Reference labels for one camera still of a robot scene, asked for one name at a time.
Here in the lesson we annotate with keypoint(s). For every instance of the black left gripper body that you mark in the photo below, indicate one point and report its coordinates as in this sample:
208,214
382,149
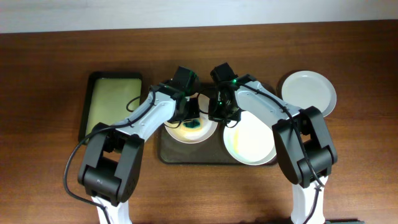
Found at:
192,111

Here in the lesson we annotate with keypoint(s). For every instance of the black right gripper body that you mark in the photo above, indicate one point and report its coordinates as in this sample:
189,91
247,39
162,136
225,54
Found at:
220,111

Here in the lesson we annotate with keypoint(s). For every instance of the green yellow sponge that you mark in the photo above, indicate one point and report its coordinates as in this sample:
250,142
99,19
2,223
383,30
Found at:
193,124

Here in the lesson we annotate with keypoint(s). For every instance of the pink plastic plate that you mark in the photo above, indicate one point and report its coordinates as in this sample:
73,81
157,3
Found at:
192,136

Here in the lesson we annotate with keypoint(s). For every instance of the cream plastic plate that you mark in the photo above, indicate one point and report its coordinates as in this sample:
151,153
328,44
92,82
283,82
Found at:
250,142

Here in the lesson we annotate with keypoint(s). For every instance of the white grey plastic plate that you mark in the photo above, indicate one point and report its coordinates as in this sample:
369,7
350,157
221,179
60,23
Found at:
307,88

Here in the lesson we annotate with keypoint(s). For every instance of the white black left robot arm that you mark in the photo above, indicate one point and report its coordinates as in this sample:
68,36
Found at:
112,161

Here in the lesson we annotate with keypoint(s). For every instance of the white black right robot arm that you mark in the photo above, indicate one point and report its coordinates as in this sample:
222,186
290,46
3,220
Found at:
304,148

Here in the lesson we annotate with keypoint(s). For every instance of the dark brown serving tray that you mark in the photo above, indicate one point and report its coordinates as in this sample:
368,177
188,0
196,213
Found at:
209,152

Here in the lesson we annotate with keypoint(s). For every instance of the black tray with soapy water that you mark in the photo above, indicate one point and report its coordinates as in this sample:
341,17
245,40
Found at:
107,95

